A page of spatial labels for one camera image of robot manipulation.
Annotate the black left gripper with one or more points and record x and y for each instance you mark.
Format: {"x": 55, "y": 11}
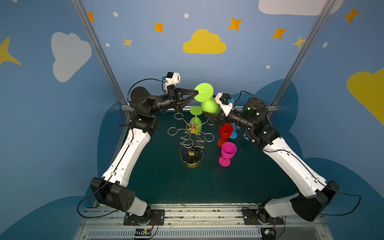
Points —
{"x": 173, "y": 97}

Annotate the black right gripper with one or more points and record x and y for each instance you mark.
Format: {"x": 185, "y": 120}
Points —
{"x": 222, "y": 114}

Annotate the green wine glass front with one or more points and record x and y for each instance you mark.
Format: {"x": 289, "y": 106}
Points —
{"x": 206, "y": 98}

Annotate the green wine glass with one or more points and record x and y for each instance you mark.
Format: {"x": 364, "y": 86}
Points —
{"x": 195, "y": 122}
{"x": 206, "y": 98}

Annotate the red wine glass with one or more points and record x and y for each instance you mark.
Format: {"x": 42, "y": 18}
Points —
{"x": 225, "y": 132}

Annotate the blue wine glass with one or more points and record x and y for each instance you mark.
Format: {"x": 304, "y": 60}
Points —
{"x": 246, "y": 137}
{"x": 234, "y": 134}

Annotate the pink wine glass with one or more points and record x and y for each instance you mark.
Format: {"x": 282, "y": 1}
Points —
{"x": 228, "y": 151}

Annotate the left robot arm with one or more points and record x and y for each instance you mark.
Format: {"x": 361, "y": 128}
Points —
{"x": 111, "y": 189}

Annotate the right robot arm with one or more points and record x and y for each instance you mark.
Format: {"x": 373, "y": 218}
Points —
{"x": 315, "y": 192}

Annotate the green wine glass rear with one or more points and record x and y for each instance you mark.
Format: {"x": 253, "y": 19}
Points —
{"x": 195, "y": 122}

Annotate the right green circuit board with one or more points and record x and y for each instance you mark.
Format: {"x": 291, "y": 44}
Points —
{"x": 268, "y": 234}

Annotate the green circuit board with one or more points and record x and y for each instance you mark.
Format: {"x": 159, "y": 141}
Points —
{"x": 143, "y": 233}
{"x": 268, "y": 234}

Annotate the left green circuit board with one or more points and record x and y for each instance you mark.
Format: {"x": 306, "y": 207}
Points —
{"x": 143, "y": 233}

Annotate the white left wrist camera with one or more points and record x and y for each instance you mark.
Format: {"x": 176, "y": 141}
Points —
{"x": 169, "y": 79}

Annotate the gold wire glass rack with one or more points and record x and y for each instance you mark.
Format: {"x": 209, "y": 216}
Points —
{"x": 192, "y": 151}

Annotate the aluminium frame rails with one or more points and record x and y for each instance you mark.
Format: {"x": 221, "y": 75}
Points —
{"x": 225, "y": 43}

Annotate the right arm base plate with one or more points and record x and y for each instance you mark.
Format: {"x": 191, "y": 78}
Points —
{"x": 259, "y": 217}

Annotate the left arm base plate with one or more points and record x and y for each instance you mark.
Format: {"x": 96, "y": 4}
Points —
{"x": 154, "y": 217}

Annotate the metal base rail platform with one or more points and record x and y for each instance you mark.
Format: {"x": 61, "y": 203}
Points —
{"x": 197, "y": 222}

